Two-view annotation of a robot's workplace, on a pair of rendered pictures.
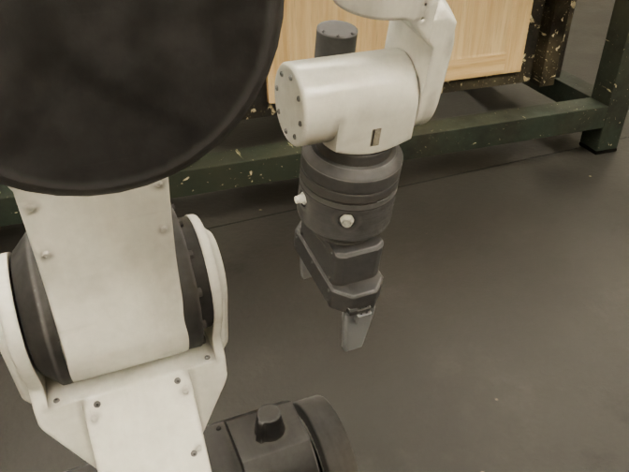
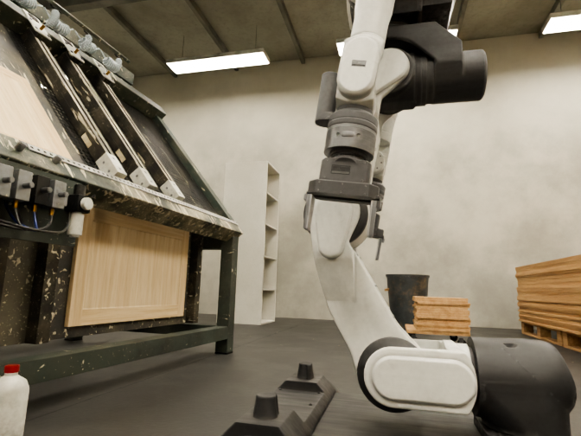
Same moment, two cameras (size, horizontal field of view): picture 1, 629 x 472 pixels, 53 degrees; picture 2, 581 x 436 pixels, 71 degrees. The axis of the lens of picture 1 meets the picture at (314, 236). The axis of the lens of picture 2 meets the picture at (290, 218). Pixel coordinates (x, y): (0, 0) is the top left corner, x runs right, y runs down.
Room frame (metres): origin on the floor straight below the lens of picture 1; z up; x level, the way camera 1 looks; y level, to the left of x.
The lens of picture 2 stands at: (-0.01, 1.00, 0.44)
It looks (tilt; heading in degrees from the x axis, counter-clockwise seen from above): 10 degrees up; 307
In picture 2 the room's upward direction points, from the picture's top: 2 degrees clockwise
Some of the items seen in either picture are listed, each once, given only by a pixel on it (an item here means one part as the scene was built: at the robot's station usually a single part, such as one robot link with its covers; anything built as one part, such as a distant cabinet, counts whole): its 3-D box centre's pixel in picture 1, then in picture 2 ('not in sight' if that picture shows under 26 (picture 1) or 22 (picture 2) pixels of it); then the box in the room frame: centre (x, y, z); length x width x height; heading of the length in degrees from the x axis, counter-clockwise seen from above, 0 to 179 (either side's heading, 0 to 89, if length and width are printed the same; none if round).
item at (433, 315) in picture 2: not in sight; (435, 319); (1.22, -2.81, 0.20); 0.61 x 0.51 x 0.40; 113
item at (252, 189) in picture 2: not in sight; (250, 242); (3.68, -2.95, 1.03); 0.60 x 0.58 x 2.05; 113
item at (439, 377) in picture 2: not in sight; (416, 370); (0.31, 0.12, 0.28); 0.21 x 0.20 x 0.13; 23
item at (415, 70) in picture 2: not in sight; (392, 83); (0.35, 0.14, 0.94); 0.14 x 0.13 x 0.12; 113
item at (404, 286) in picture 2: not in sight; (407, 301); (1.92, -3.92, 0.33); 0.54 x 0.54 x 0.65
